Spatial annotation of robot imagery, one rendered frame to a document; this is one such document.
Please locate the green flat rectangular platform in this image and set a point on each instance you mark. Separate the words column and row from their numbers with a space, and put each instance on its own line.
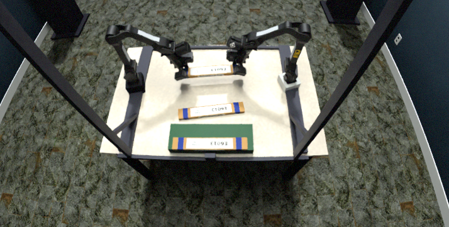
column 212, row 131

